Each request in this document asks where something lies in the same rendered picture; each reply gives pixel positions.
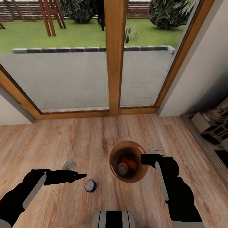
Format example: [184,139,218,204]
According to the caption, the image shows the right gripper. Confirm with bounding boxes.
[141,153,160,167]

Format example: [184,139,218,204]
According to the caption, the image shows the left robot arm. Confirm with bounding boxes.
[0,161,86,228]

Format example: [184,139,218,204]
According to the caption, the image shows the trash can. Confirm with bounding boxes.
[109,140,149,184]

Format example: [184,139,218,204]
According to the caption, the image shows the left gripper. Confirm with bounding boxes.
[54,170,86,184]

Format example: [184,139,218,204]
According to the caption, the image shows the robot trunk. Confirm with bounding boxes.
[92,211,136,228]

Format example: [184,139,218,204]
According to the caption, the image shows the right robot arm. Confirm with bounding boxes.
[141,145,205,228]

